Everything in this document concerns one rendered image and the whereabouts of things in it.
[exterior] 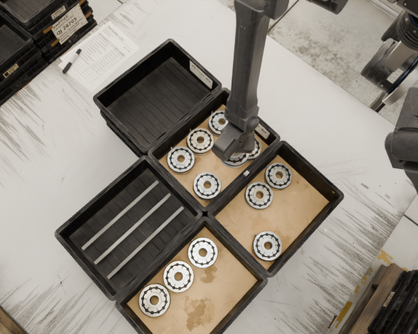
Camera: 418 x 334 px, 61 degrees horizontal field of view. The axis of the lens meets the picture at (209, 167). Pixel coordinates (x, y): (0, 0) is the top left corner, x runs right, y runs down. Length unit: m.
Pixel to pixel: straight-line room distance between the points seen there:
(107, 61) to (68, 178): 0.57
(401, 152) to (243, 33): 0.35
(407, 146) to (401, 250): 1.82
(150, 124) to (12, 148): 0.60
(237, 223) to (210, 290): 0.25
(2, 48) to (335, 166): 1.87
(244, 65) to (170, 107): 0.73
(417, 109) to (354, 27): 2.35
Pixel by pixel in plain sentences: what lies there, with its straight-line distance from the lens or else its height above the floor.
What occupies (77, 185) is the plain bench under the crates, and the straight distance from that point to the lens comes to 1.52.
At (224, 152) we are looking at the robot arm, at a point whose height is 1.24.
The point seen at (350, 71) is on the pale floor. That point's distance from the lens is 2.77.
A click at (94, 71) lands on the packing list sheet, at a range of 1.72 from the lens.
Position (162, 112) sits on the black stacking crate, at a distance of 1.43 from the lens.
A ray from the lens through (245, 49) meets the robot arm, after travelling 0.71.
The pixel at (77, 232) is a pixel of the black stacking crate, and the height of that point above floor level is 0.83.
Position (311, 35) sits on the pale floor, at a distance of 2.84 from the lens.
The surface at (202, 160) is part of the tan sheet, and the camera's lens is 1.35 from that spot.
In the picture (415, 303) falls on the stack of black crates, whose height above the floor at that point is 0.42.
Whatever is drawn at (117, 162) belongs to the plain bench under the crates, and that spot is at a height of 0.70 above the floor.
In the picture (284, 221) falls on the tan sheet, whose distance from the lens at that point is 1.33.
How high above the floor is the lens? 2.10
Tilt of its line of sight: 72 degrees down
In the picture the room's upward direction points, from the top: 10 degrees clockwise
